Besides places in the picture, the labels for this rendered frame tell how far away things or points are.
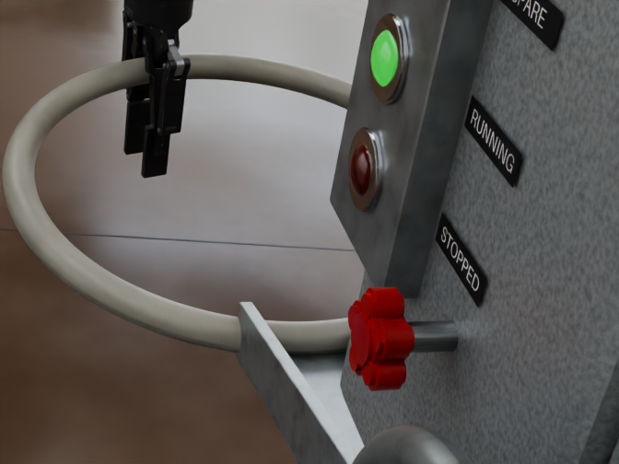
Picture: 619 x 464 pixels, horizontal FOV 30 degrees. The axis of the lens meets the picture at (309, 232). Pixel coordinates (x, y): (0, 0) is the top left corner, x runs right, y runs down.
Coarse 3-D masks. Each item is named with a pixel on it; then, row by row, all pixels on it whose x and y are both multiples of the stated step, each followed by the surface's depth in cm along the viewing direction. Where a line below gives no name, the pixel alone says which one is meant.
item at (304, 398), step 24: (240, 312) 97; (264, 336) 91; (240, 360) 97; (264, 360) 90; (288, 360) 86; (312, 360) 98; (336, 360) 98; (264, 384) 90; (288, 384) 84; (312, 384) 93; (336, 384) 94; (288, 408) 84; (312, 408) 79; (336, 408) 89; (288, 432) 84; (312, 432) 78; (336, 432) 76; (312, 456) 78; (336, 456) 73
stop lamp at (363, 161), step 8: (360, 144) 49; (360, 152) 48; (352, 160) 48; (360, 160) 48; (368, 160) 48; (352, 168) 48; (360, 168) 48; (368, 168) 48; (352, 176) 48; (360, 176) 48; (368, 176) 48; (352, 184) 49; (360, 184) 48; (360, 192) 48
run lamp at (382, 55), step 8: (384, 32) 46; (376, 40) 46; (384, 40) 45; (392, 40) 45; (376, 48) 46; (384, 48) 45; (392, 48) 45; (376, 56) 46; (384, 56) 45; (392, 56) 45; (376, 64) 46; (384, 64) 45; (392, 64) 45; (376, 72) 46; (384, 72) 45; (384, 80) 46
